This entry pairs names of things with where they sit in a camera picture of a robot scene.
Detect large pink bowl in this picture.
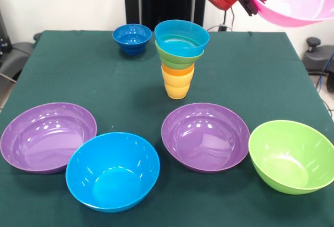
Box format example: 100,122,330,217
245,0,334,28

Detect small light blue bowl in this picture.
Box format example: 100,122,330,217
154,20,210,58

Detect small green bowl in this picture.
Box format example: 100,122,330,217
156,40,205,70

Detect orange cup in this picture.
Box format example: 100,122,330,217
161,63,195,77

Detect purple bowl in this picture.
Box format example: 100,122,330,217
161,102,251,173
0,102,98,174

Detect black knobbed equipment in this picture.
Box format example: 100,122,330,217
305,37,334,94

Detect yellow cup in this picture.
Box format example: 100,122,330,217
162,69,195,100

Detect small dark blue bowl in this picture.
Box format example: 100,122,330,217
113,24,153,55

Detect large green bowl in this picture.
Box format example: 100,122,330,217
248,120,334,195

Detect dark green table cloth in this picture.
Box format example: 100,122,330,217
0,30,334,227

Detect large blue bowl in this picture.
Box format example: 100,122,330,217
65,132,160,213

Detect black chair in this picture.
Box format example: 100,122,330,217
0,10,42,81

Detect black cables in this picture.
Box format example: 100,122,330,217
205,5,235,32

